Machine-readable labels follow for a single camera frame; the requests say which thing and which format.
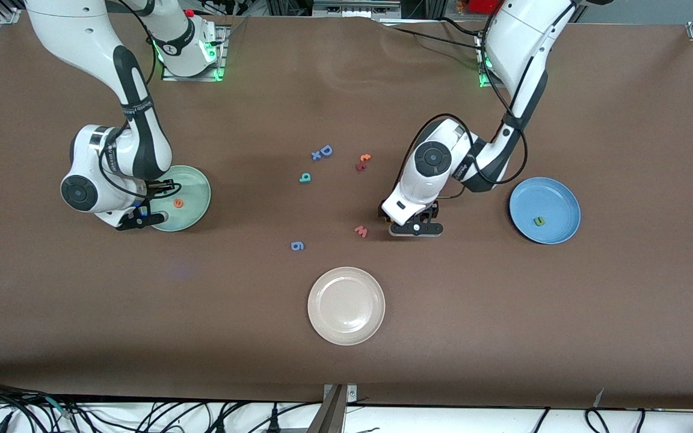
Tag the teal foam letter b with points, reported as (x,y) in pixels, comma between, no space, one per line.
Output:
(305,177)

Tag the aluminium frame beam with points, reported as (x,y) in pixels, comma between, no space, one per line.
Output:
(328,415)

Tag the black power plug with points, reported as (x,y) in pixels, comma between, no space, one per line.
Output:
(273,418)

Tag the blue plate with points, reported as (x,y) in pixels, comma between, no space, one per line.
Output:
(557,204)

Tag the brown table cover sheet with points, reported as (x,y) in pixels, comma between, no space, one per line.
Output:
(503,331)

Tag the grey tape flap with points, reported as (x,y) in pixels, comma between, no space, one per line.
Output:
(600,397)

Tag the pale green plate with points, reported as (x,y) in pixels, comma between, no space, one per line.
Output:
(196,198)

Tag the pink foam letter W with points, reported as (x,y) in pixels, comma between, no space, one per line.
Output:
(361,231)

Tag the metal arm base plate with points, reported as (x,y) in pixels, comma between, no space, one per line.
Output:
(224,54)
(489,85)

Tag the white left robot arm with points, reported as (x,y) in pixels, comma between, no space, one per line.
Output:
(425,186)

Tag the metal bracket plate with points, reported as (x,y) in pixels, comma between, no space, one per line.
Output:
(351,394)

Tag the blue foam letter D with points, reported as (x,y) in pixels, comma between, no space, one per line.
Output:
(326,150)

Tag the grey equipment box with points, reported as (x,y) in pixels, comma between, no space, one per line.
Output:
(355,9)

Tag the red background object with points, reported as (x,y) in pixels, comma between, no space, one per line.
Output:
(473,6)

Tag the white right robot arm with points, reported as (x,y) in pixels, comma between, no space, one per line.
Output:
(70,36)

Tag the beige plate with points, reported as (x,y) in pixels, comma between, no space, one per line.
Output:
(346,306)

